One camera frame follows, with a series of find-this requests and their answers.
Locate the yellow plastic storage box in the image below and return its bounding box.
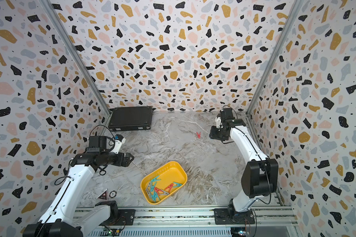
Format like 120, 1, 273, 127
140, 161, 187, 205

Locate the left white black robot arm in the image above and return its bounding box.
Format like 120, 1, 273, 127
23, 152, 134, 237

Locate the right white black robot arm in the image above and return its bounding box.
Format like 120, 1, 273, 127
209, 116, 278, 223

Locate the teal clothespin in box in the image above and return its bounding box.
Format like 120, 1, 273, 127
151, 176, 160, 183
170, 182, 182, 188

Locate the red clothespin in box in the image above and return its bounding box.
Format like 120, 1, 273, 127
154, 187, 164, 195

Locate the round black sticker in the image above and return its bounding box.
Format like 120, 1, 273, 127
109, 191, 117, 198

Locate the triangular warning sticker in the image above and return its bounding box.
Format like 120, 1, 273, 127
97, 189, 108, 200

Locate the black flat case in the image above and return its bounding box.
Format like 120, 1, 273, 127
108, 106, 153, 132

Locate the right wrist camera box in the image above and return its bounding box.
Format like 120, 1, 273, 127
215, 107, 236, 128

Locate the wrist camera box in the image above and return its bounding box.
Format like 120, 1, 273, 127
111, 134, 126, 154
215, 107, 236, 128

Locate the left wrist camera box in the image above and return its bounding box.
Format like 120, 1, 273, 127
111, 134, 126, 154

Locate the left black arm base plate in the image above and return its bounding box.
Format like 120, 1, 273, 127
101, 209, 136, 226

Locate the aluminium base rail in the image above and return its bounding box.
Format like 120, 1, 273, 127
88, 206, 302, 237

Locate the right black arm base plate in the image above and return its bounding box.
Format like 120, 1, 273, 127
214, 207, 256, 225

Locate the right aluminium corner post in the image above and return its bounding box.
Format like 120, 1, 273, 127
246, 0, 304, 116

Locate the aluminium corner post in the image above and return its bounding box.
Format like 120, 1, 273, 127
246, 0, 304, 116
39, 0, 111, 117

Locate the left aluminium corner post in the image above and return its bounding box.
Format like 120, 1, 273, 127
39, 0, 111, 117

